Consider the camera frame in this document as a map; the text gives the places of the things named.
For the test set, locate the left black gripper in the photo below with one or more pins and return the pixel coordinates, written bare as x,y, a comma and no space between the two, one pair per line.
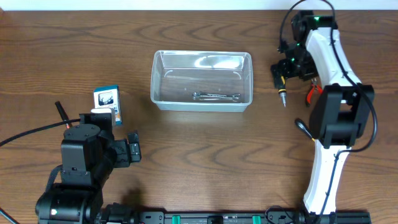
123,158

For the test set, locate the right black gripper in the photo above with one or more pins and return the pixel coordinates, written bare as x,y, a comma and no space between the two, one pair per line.
309,73

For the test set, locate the yellow black stubby screwdriver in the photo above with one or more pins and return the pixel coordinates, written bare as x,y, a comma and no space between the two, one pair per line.
282,91

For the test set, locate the silver wrench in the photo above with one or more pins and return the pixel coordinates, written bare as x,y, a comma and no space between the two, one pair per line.
214,96

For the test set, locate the clear plastic container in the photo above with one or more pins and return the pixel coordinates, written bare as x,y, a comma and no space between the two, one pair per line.
176,74

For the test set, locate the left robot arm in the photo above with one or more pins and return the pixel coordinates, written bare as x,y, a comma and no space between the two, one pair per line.
90,152

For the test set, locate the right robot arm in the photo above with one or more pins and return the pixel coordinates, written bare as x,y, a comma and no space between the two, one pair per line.
339,116

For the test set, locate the blue white screwdriver box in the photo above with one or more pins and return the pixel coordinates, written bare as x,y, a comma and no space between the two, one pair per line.
108,97

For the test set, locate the black yellow precision screwdriver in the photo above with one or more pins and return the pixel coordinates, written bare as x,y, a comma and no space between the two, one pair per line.
303,127

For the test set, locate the red handled pliers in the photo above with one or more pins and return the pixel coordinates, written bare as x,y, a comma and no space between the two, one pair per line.
313,88

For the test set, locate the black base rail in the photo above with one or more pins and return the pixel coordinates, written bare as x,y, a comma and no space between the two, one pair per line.
118,214

